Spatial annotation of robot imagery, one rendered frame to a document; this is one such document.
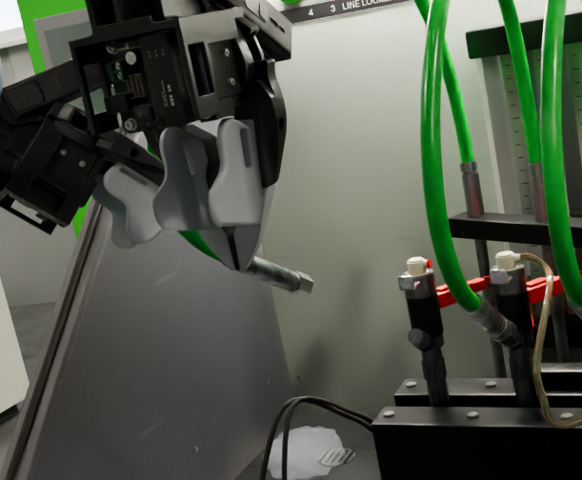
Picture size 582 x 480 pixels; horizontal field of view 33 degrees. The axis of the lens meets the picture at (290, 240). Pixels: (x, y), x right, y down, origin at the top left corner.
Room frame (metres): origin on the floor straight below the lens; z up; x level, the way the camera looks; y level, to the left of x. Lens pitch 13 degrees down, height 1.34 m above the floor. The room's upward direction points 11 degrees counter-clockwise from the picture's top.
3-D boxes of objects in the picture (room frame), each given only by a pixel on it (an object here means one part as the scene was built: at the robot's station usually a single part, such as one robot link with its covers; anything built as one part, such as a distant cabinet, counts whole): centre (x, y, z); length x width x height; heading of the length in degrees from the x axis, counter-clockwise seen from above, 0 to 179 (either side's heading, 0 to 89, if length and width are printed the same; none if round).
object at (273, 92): (0.56, 0.01, 1.29); 0.05 x 0.02 x 0.09; 62
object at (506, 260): (0.79, -0.18, 1.10); 0.02 x 0.02 x 0.03
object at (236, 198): (0.55, 0.03, 1.25); 0.06 x 0.03 x 0.09; 152
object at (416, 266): (0.82, -0.11, 1.10); 0.02 x 0.02 x 0.03
